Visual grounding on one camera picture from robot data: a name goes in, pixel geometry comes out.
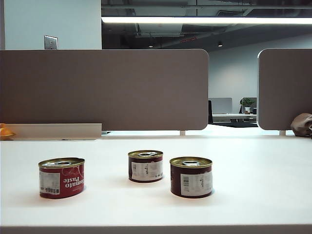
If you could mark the dark red tin can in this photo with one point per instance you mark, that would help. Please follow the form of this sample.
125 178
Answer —
146 168
191 180

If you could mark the bright red tomato paste can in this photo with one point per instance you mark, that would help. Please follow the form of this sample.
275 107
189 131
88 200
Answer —
70 180

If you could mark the white divider foot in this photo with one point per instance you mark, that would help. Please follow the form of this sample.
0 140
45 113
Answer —
182 133
282 133

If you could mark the wide brown desk divider panel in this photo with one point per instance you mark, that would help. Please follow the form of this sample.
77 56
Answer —
97 90

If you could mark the grey background divider panel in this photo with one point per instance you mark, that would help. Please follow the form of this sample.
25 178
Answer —
221 105

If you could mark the white background desk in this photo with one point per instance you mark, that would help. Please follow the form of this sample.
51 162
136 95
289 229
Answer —
231 116

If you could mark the green potted plant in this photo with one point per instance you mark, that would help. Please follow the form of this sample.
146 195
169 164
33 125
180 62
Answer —
247 102

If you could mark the beige long flat box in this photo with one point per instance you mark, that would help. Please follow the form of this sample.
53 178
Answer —
56 131

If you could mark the long ceiling light strip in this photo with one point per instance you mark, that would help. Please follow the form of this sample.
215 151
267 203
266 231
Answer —
207 20

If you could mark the narrow brown desk divider panel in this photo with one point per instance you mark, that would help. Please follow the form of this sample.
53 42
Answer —
285 87

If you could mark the brown fabric bag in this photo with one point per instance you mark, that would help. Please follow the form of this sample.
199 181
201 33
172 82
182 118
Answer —
302 124

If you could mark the orange round object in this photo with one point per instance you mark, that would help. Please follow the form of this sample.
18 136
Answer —
5 131

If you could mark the metal wall switch plate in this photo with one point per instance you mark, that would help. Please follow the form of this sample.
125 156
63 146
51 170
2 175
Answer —
50 42

